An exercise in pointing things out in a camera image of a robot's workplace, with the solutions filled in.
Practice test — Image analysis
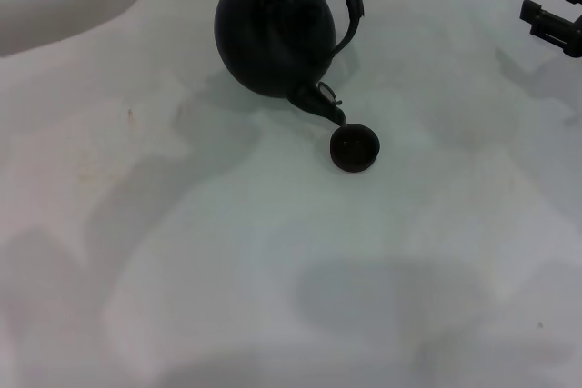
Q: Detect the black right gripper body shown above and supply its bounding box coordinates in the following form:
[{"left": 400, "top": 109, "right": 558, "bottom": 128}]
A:
[{"left": 565, "top": 14, "right": 582, "bottom": 60}]

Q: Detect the black round teapot with handle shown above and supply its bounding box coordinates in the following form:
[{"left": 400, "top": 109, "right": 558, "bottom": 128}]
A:
[{"left": 213, "top": 0, "right": 366, "bottom": 128}]

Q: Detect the small dark round teacup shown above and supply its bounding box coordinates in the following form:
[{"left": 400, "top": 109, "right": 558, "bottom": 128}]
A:
[{"left": 329, "top": 123, "right": 381, "bottom": 174}]

